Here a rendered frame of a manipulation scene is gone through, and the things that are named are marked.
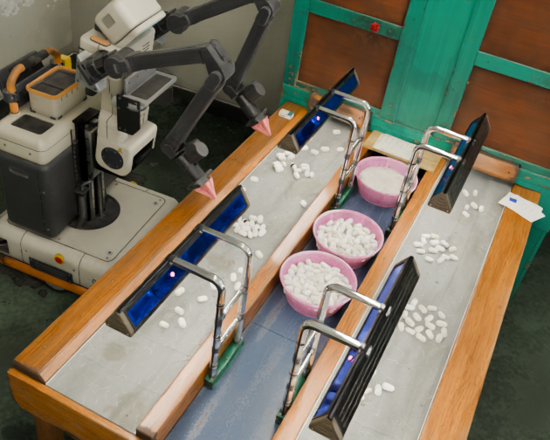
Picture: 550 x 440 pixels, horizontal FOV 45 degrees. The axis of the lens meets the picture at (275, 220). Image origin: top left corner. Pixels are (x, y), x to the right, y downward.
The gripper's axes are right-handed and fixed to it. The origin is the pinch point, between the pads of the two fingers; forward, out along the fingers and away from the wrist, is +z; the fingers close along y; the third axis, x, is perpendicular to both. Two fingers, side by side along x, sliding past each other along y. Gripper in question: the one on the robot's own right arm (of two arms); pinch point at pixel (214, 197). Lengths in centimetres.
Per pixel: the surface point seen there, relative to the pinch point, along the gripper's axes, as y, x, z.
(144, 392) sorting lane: -78, -9, 24
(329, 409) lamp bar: -82, -70, 39
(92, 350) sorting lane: -74, 5, 8
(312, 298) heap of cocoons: -19, -27, 43
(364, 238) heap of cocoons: 20, -30, 46
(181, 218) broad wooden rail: -11.6, 8.3, -1.4
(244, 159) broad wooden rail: 34.9, 7.3, -1.1
